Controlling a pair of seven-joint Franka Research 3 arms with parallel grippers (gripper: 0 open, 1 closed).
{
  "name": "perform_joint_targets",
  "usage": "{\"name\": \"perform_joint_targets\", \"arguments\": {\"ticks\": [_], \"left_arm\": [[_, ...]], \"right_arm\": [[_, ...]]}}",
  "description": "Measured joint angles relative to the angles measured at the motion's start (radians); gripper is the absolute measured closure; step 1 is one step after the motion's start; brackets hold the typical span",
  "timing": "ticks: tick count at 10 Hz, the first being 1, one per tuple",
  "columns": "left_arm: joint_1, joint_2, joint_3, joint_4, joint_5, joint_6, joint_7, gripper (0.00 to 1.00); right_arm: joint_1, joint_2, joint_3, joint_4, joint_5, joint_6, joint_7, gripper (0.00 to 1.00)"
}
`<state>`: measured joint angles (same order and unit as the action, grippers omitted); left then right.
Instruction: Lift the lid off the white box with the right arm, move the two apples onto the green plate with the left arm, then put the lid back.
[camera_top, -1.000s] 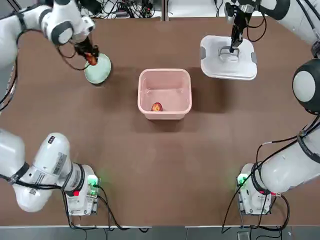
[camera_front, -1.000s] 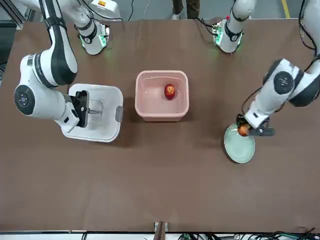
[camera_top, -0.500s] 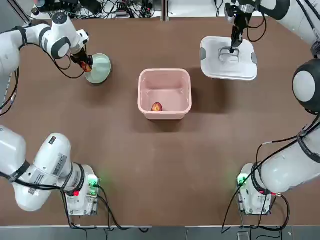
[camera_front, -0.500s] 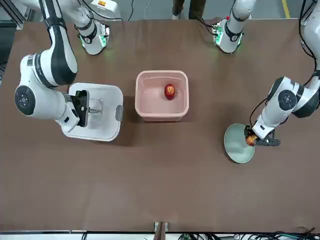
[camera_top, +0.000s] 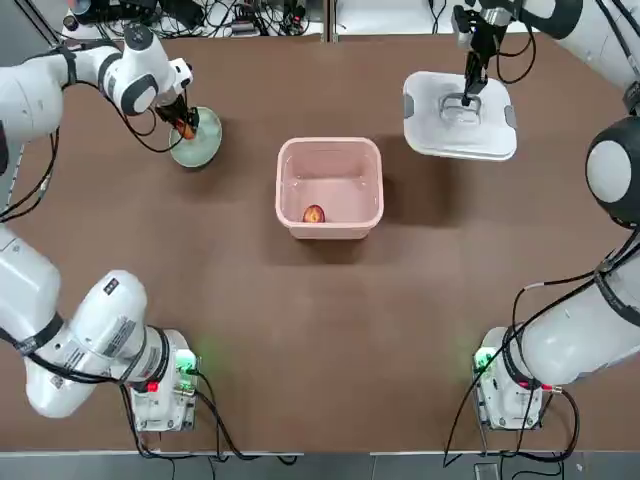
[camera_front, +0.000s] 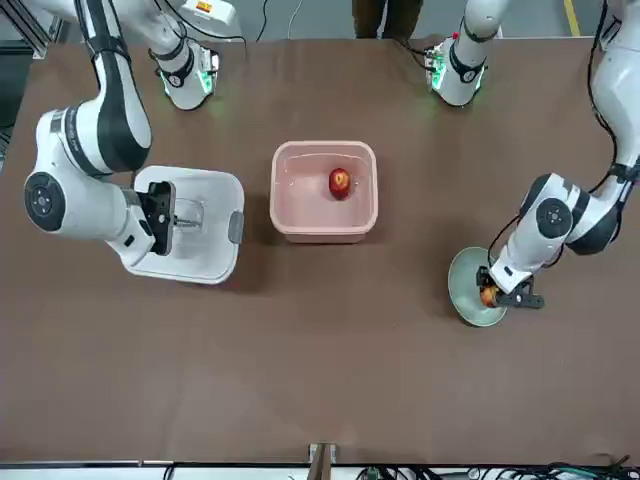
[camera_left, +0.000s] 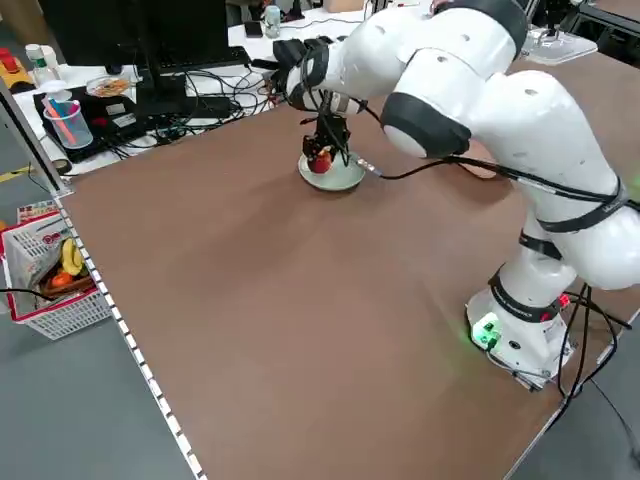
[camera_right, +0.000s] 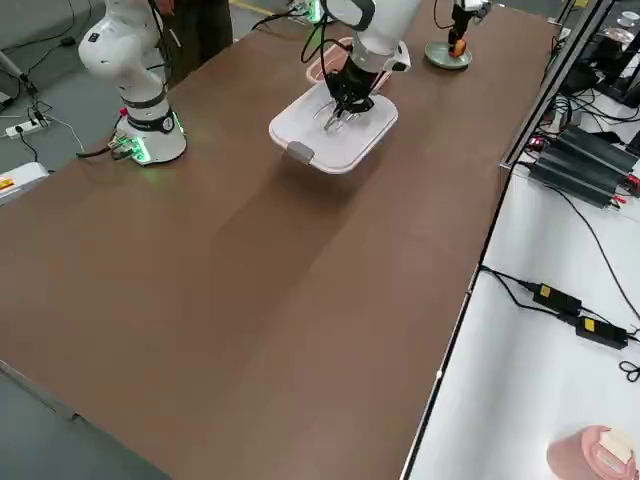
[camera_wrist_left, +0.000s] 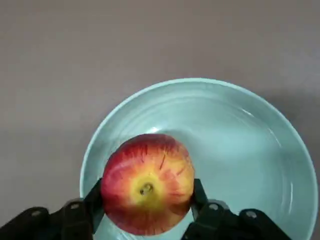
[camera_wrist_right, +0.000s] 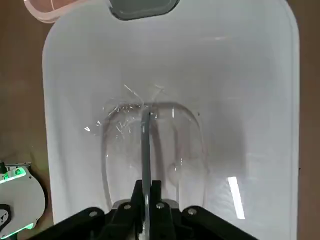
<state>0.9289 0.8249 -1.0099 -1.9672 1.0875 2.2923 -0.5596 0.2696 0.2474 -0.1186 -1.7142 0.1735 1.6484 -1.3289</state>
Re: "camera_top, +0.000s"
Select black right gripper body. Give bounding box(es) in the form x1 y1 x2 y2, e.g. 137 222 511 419
467 22 504 66

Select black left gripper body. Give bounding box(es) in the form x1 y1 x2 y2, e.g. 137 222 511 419
155 94 194 121

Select white box lid grey clips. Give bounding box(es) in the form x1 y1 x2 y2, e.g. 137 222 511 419
402 71 518 162

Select green round plate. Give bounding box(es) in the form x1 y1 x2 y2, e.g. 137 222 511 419
168 105 224 169

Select white plastic storage box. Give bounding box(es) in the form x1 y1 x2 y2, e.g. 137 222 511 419
275 137 385 241

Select tangled black cables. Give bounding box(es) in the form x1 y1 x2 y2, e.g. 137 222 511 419
59 0 324 39

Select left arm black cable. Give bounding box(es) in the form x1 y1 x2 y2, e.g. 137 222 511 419
0 39 176 226

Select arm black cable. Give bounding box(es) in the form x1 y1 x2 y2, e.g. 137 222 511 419
0 39 176 226
497 0 640 351

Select aluminium camera mount post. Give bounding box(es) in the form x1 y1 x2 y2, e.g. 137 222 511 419
322 0 339 45

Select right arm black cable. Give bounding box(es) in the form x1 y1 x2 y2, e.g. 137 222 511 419
497 0 640 351

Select right base black cable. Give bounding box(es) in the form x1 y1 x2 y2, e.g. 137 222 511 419
442 344 506 469

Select base black cable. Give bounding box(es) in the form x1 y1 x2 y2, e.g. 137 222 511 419
442 344 506 469
192 367 304 461

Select left base black cable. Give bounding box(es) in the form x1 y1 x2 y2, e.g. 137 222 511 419
192 367 304 461

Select red plug black cable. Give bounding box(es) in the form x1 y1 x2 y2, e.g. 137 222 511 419
542 384 581 461

